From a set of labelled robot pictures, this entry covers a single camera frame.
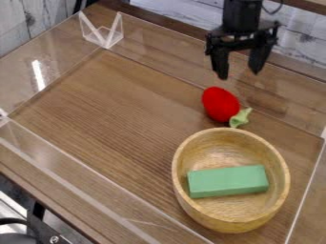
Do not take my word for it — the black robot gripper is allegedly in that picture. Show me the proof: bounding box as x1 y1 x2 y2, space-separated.
205 0 281 80

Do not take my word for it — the red plush strawberry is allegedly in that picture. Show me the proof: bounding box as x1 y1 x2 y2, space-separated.
202 87 253 128

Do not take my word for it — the wooden oval bowl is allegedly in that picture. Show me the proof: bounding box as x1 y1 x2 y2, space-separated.
171 128 290 234

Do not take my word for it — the green rectangular block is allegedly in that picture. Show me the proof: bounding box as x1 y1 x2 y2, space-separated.
187 165 269 198

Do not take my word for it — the clear acrylic corner bracket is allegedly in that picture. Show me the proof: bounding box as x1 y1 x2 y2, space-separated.
78 11 123 50

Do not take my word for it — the clear acrylic tray wall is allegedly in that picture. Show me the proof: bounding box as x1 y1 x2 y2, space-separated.
0 110 213 244

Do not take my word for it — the black table leg bracket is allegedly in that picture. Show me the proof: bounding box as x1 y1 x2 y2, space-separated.
27 202 73 244

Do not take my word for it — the black cable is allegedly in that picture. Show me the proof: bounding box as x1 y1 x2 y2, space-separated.
0 217 42 244

